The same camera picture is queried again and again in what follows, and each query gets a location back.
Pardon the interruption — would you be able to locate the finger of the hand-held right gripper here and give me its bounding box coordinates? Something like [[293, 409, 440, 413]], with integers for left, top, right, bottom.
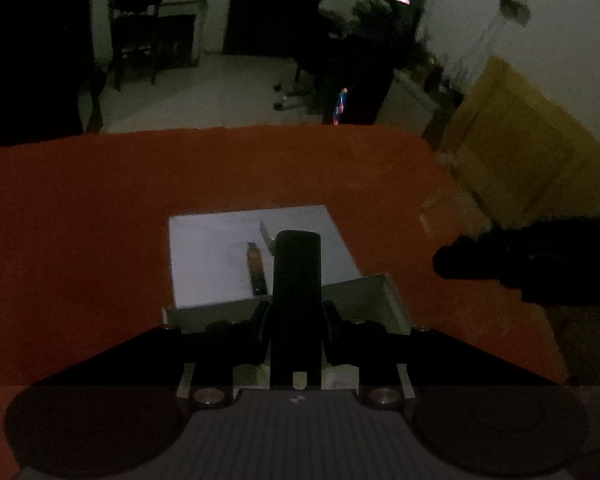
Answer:
[[432, 232, 508, 281]]

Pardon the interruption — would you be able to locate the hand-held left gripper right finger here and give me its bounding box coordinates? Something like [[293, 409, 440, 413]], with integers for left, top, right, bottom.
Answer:
[[322, 300, 568, 409]]

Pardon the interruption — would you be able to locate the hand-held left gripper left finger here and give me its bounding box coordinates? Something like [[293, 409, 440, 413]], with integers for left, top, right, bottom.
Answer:
[[30, 300, 272, 409]]

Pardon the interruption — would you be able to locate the white cardboard box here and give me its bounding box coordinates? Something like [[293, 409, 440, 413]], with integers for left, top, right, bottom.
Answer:
[[161, 273, 416, 401]]

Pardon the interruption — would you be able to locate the brown pocket knife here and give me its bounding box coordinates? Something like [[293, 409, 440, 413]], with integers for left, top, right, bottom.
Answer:
[[246, 242, 268, 296]]

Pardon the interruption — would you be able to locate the black rectangular device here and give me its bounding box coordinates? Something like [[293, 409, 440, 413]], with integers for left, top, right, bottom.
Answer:
[[271, 230, 323, 391]]

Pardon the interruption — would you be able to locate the small metal tool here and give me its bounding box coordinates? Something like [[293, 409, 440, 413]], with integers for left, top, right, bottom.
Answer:
[[259, 220, 276, 256]]

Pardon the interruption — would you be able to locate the orange desktop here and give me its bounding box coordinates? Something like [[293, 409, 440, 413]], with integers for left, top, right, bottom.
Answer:
[[0, 125, 571, 480]]

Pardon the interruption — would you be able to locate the white paper sheet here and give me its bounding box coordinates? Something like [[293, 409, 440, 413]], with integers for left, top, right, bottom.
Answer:
[[168, 205, 363, 311]]

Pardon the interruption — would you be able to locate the dark computer tower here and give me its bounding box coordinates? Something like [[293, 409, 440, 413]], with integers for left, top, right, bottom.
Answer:
[[325, 72, 396, 126]]

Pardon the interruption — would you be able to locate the dark office chair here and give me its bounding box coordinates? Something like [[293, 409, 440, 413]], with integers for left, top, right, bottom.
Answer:
[[272, 0, 346, 111]]

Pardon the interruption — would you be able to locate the dark wooden chair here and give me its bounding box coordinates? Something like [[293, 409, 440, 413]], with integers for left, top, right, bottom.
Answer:
[[107, 0, 163, 91]]

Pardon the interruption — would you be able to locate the dark wooden cabinet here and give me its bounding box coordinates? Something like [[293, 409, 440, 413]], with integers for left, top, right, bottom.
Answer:
[[0, 0, 96, 146]]

